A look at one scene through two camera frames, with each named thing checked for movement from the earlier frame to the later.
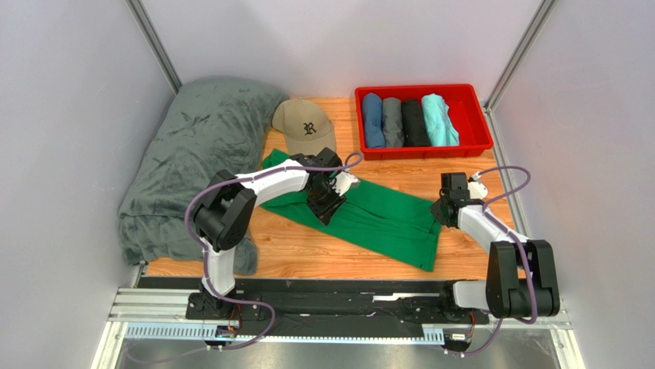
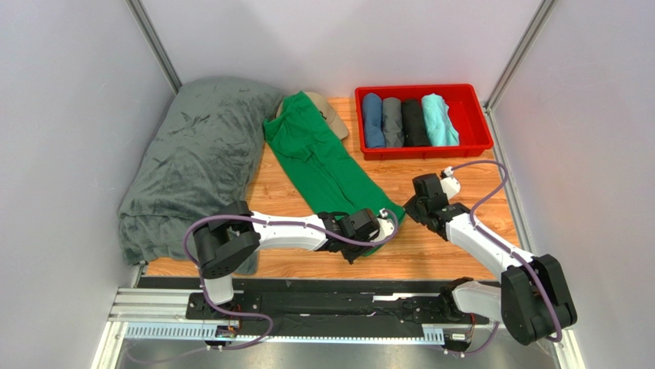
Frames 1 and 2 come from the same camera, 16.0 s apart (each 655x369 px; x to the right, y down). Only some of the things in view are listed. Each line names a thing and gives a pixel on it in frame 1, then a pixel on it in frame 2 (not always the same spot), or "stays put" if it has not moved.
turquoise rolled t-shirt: x=441 y=129 stays put
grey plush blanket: x=211 y=129 stays put
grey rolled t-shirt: x=393 y=122 stays put
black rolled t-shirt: x=413 y=129 stays put
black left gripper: x=326 y=211 to x=351 y=257
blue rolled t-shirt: x=373 y=121 stays put
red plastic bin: x=418 y=121 stays put
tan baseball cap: x=307 y=127 to x=327 y=113
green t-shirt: x=385 y=222 to x=294 y=124
